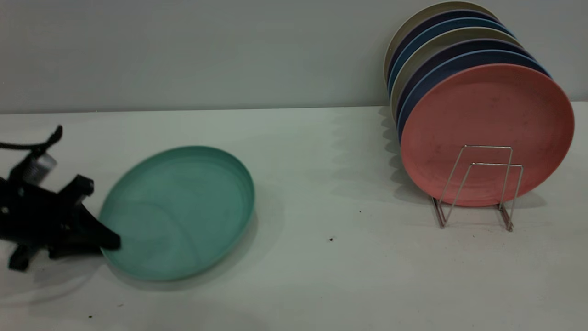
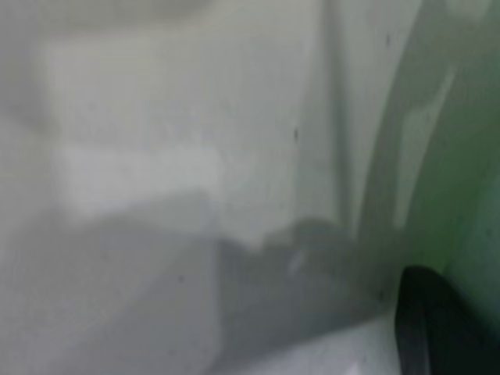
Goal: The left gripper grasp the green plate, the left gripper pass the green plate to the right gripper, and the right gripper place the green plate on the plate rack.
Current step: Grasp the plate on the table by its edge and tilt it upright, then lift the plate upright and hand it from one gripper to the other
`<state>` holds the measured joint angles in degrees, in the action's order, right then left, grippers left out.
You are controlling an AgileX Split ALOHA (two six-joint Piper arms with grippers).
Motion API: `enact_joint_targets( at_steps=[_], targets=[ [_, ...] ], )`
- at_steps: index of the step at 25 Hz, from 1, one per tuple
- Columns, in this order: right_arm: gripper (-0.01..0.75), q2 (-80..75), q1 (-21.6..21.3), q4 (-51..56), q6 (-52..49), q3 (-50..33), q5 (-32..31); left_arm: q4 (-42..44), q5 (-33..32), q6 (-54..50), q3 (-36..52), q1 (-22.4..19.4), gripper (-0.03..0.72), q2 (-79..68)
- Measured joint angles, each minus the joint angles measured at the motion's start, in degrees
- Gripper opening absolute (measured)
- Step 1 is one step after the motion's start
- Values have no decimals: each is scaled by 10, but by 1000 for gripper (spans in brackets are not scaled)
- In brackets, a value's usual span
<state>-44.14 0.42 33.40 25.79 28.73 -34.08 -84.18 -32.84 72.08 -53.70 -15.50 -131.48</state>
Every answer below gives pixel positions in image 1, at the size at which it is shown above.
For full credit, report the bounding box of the pink round plate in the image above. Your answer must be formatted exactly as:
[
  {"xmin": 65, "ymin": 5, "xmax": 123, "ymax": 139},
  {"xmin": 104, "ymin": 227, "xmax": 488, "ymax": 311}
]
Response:
[{"xmin": 400, "ymin": 63, "xmax": 575, "ymax": 207}]

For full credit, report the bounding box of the dark purple round plate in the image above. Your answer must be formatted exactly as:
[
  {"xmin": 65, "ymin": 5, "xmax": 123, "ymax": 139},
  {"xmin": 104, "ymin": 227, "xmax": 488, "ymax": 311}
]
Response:
[
  {"xmin": 386, "ymin": 10, "xmax": 501, "ymax": 86},
  {"xmin": 394, "ymin": 38, "xmax": 536, "ymax": 122}
]

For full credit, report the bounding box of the metal wire plate rack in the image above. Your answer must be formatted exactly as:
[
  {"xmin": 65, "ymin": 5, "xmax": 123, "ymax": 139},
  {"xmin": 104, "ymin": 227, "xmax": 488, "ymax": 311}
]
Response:
[{"xmin": 431, "ymin": 145, "xmax": 524, "ymax": 232}]

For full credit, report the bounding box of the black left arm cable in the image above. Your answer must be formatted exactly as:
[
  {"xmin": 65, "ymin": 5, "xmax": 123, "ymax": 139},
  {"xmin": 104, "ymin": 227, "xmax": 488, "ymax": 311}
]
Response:
[{"xmin": 0, "ymin": 125, "xmax": 63, "ymax": 153}]

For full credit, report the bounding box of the green round plate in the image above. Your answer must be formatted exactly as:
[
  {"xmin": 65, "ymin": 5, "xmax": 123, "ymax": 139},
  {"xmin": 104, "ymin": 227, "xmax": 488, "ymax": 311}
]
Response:
[{"xmin": 99, "ymin": 146, "xmax": 255, "ymax": 282}]

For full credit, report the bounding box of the teal blue round plate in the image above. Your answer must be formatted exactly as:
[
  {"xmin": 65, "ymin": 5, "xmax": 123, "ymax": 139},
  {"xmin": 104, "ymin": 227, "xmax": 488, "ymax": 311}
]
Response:
[{"xmin": 387, "ymin": 17, "xmax": 514, "ymax": 99}]

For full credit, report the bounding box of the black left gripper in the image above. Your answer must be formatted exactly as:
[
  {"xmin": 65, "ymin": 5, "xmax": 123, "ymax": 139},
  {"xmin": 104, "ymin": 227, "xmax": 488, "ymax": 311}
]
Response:
[{"xmin": 0, "ymin": 181, "xmax": 121, "ymax": 272}]

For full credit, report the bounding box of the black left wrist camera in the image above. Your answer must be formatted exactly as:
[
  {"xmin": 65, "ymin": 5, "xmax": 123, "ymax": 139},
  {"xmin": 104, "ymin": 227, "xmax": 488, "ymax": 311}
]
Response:
[{"xmin": 57, "ymin": 175, "xmax": 95, "ymax": 207}]

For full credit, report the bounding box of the beige round plate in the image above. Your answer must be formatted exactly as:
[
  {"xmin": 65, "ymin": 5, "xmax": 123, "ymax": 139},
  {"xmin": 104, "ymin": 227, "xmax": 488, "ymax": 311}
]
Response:
[
  {"xmin": 390, "ymin": 26, "xmax": 524, "ymax": 121},
  {"xmin": 383, "ymin": 1, "xmax": 499, "ymax": 83}
]

